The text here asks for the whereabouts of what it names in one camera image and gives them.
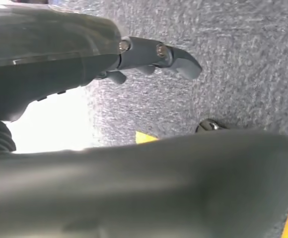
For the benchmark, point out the black ribbed robot foot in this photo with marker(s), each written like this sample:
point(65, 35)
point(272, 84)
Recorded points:
point(208, 125)

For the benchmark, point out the yellow floor tape square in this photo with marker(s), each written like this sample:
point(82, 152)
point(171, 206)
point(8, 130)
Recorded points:
point(144, 138)

